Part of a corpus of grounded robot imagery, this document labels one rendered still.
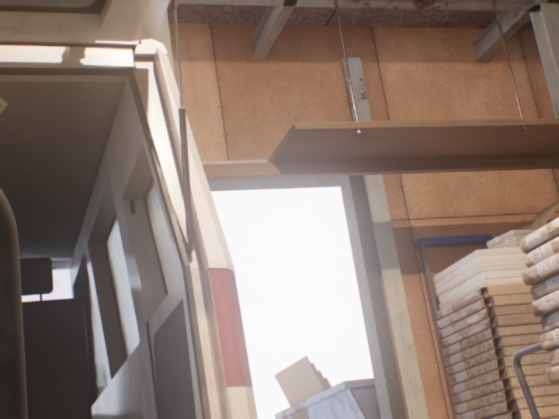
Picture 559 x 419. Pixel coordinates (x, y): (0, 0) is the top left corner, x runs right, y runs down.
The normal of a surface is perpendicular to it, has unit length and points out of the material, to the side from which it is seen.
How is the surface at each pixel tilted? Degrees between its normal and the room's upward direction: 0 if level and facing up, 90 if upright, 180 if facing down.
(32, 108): 178
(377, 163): 90
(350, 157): 180
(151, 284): 80
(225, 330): 85
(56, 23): 106
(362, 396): 90
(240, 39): 90
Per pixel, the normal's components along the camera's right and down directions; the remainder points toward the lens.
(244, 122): 0.27, -0.34
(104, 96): 0.10, 0.94
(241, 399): 0.56, -0.42
